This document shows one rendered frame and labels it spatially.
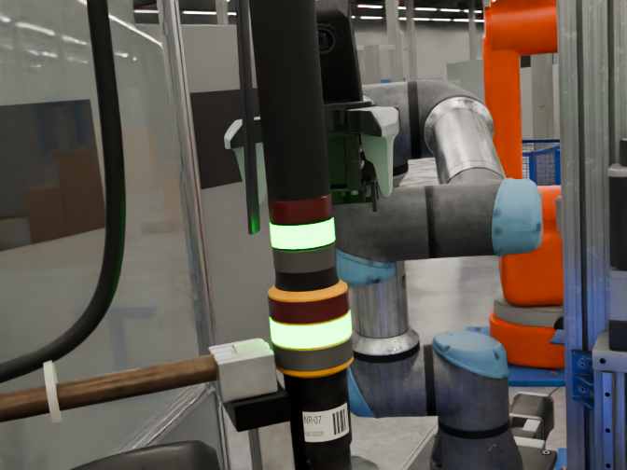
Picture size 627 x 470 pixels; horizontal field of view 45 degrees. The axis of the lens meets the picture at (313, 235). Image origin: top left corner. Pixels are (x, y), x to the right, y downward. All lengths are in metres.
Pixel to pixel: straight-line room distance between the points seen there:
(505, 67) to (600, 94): 3.19
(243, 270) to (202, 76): 1.20
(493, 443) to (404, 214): 0.60
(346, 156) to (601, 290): 0.82
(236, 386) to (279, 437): 0.04
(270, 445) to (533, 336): 4.04
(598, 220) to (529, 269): 3.08
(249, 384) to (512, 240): 0.41
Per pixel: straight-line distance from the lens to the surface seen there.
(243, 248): 4.66
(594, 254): 1.30
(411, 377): 1.21
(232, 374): 0.39
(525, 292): 4.40
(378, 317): 1.18
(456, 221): 0.74
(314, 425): 0.41
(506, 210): 0.74
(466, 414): 1.24
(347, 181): 0.55
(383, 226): 0.74
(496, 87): 4.46
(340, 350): 0.40
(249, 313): 4.76
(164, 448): 0.60
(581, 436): 1.42
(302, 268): 0.39
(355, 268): 0.75
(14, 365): 0.39
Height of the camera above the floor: 1.68
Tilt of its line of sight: 11 degrees down
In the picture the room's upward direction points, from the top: 5 degrees counter-clockwise
